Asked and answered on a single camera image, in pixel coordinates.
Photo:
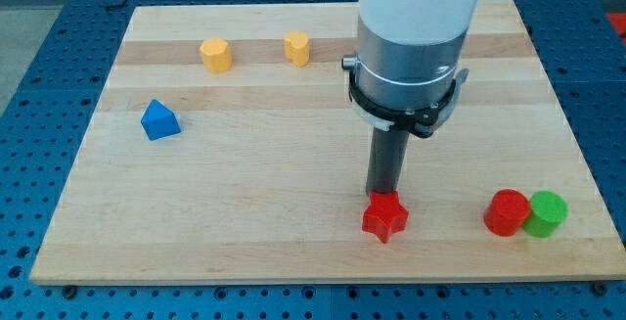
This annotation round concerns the red star block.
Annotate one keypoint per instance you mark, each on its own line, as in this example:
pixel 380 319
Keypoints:
pixel 385 215

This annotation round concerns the blue triangular block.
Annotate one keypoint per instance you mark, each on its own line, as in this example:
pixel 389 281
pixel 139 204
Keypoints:
pixel 159 121

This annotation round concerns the yellow heart block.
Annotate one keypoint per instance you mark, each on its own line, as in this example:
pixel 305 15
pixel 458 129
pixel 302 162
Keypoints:
pixel 297 47

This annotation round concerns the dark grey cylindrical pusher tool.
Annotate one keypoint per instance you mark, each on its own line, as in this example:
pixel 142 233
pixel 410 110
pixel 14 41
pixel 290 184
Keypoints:
pixel 387 154

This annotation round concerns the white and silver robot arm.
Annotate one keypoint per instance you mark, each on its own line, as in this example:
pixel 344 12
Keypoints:
pixel 404 74

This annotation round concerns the yellow hexagon block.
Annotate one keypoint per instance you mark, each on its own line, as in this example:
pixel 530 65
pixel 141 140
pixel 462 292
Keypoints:
pixel 216 55

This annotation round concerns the red cylinder block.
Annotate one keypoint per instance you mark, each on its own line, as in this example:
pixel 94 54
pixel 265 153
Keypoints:
pixel 507 212

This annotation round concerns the green cylinder block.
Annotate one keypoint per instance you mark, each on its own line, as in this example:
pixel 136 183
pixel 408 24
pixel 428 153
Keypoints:
pixel 548 211

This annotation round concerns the light wooden board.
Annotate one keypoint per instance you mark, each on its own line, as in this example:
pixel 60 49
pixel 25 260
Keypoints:
pixel 265 183

